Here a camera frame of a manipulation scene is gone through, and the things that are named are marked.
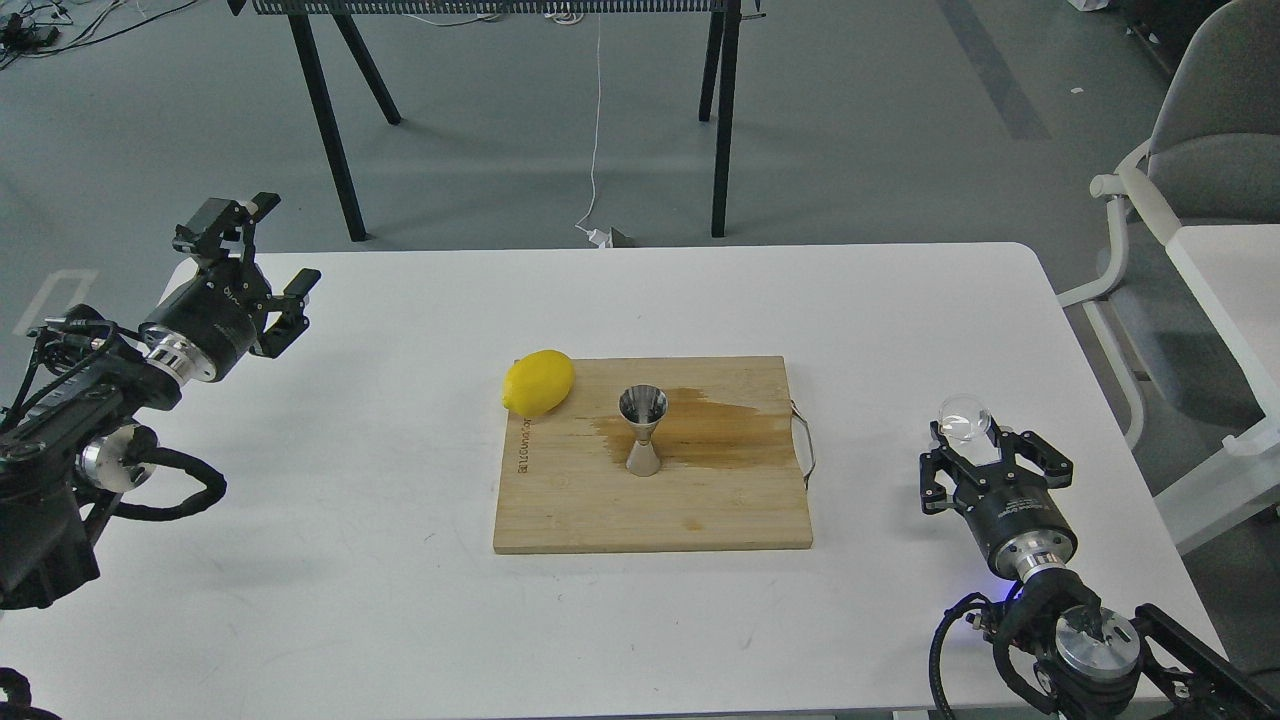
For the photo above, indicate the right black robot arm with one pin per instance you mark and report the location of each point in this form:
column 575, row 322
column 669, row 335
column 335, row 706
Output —
column 1053, row 642

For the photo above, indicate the yellow lemon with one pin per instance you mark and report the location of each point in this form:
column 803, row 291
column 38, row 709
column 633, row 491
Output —
column 538, row 383

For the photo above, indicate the bamboo cutting board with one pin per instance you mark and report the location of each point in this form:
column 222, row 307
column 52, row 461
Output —
column 729, row 477

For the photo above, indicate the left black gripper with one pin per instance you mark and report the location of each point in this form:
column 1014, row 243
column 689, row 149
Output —
column 202, row 329

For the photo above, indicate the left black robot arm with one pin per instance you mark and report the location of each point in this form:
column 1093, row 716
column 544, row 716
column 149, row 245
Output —
column 74, row 456

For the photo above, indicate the small clear glass cup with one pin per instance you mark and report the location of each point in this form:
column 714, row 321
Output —
column 964, row 422

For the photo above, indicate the black metal table frame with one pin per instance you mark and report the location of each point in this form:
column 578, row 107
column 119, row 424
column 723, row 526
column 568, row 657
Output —
column 509, row 88

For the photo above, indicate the grey office chair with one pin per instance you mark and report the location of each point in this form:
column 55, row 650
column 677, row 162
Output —
column 1210, row 160

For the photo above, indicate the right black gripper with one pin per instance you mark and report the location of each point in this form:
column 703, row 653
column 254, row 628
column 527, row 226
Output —
column 1008, row 508

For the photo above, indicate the steel double jigger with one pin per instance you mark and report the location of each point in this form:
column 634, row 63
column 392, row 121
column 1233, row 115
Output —
column 643, row 407

